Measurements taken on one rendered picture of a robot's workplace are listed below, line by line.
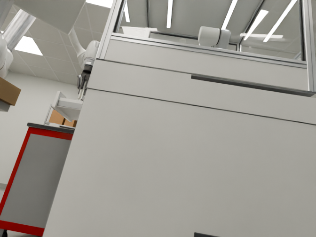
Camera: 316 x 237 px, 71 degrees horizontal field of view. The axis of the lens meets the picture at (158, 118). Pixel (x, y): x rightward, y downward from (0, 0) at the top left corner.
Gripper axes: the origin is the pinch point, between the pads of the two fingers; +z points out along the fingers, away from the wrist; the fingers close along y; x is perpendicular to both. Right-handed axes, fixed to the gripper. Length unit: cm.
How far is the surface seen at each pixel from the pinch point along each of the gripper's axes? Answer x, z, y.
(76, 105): -9.1, 10.6, 2.8
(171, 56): -51, -4, 55
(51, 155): 14.9, 40.2, -14.9
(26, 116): 389, -77, -284
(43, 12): -74, 2, 11
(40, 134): 14.8, 27.6, -26.1
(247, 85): -49, 4, 90
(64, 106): -9.1, 12.7, -4.2
